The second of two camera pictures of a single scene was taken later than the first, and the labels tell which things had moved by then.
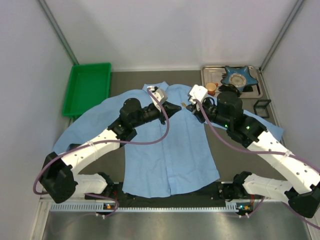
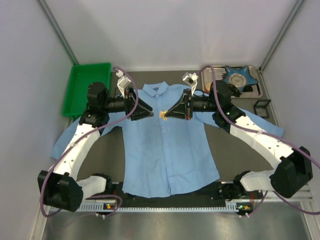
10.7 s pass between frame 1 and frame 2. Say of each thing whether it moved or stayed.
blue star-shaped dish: stayed
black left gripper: moved
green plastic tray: stayed
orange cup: stayed
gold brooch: moved
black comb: stayed
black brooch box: stayed
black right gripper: moved
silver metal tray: stayed
